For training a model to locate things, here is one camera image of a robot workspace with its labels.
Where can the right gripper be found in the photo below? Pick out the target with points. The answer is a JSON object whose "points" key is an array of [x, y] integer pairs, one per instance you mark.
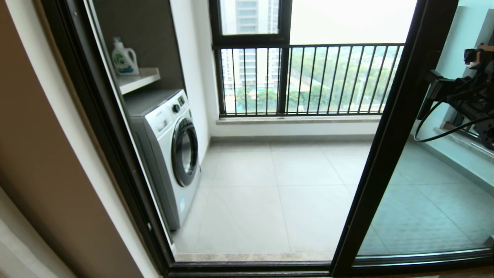
{"points": [[474, 100]]}

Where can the short stone window sill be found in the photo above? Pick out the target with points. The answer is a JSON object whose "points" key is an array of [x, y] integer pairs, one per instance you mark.
{"points": [[459, 144]]}

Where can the black balcony railing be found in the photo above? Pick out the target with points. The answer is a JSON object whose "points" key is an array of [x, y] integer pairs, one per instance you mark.
{"points": [[328, 45]]}

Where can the long stone window sill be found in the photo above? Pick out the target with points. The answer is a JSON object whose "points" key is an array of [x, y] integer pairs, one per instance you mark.
{"points": [[301, 119]]}

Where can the black framed glass door panel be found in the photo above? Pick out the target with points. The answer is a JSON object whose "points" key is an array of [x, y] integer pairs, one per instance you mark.
{"points": [[424, 255]]}

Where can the silver front-load washing machine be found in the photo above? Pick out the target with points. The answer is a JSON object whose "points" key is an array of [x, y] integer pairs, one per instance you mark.
{"points": [[166, 160]]}

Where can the dark brown cabinet panel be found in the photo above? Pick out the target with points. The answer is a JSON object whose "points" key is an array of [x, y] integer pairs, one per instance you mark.
{"points": [[154, 31]]}

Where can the white shelf board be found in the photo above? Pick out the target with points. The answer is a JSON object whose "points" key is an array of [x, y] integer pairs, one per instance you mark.
{"points": [[139, 80]]}

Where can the white detergent bottle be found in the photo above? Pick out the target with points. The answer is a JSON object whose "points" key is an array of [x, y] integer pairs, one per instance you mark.
{"points": [[125, 61]]}

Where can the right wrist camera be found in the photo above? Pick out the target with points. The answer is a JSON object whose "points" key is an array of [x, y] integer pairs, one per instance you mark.
{"points": [[480, 58]]}

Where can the black window frame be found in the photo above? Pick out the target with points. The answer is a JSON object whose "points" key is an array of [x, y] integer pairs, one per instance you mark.
{"points": [[285, 77]]}

